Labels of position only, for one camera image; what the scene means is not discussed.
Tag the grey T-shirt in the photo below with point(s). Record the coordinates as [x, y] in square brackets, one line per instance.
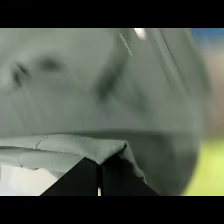
[100, 96]

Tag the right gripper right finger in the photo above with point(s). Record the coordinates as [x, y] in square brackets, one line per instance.
[123, 183]

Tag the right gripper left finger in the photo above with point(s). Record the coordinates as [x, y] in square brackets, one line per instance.
[80, 181]

